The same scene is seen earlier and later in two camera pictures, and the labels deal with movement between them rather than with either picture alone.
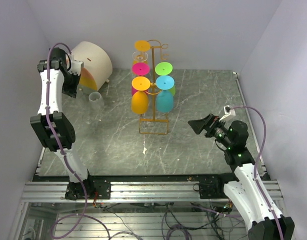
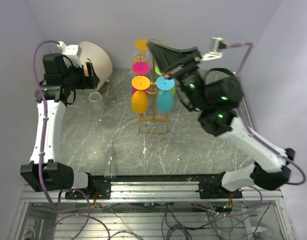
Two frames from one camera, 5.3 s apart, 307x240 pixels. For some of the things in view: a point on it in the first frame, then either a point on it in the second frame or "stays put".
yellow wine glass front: (141, 45) stays put
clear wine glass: (140, 56) stays put
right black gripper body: (218, 131) → (188, 76)
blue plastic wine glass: (164, 101) stays put
